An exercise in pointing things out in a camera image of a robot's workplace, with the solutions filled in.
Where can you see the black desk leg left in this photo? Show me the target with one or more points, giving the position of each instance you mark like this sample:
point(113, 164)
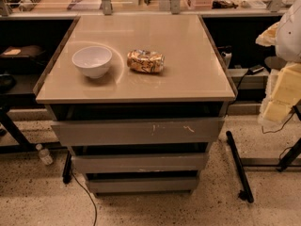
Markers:
point(66, 175)

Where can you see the grey bottom drawer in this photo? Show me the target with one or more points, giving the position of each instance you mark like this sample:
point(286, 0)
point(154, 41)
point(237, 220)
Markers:
point(142, 185)

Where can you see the crushed gold soda can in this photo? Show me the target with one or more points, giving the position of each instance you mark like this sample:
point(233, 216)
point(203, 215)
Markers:
point(145, 61)

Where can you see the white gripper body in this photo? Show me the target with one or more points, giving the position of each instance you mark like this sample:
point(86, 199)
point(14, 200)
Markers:
point(290, 38)

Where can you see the grey drawer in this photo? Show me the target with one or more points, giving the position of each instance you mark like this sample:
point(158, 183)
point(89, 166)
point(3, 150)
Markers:
point(140, 162)
point(137, 132)
point(142, 185)

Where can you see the black power adapter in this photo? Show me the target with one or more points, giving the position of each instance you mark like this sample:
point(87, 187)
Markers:
point(255, 69)

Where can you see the grey middle drawer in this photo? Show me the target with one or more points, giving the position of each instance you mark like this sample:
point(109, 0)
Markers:
point(140, 162)

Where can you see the grey top drawer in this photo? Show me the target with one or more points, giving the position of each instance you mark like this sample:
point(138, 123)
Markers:
point(137, 132)

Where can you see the white bowl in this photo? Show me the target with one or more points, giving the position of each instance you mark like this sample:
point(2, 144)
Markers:
point(93, 61)

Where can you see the clear plastic water bottle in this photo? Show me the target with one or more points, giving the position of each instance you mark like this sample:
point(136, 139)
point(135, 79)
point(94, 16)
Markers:
point(44, 155)

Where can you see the grey drawer cabinet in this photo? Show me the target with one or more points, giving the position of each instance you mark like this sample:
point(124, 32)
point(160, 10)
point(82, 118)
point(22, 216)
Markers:
point(137, 100)

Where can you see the black desk leg right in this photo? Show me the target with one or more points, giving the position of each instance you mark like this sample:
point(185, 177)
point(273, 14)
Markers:
point(245, 194)

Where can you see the dark round table top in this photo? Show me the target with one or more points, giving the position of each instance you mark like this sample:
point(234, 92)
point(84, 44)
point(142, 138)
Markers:
point(274, 62)

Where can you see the black desk leg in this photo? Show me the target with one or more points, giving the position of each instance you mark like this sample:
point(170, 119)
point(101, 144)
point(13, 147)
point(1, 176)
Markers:
point(66, 175)
point(245, 194)

